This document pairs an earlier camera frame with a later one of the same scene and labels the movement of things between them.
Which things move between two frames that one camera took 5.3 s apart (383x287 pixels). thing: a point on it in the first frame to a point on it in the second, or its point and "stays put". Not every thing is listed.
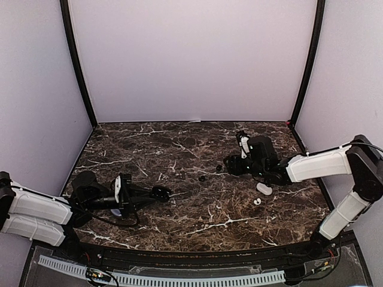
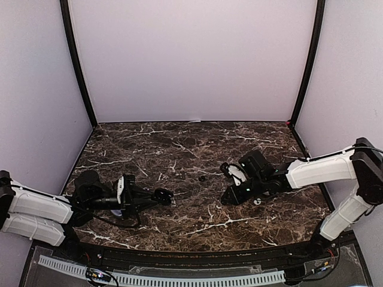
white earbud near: x=259 y=200 stays put
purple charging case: x=116 y=211 stays put
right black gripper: x=234 y=167 to x=236 y=198
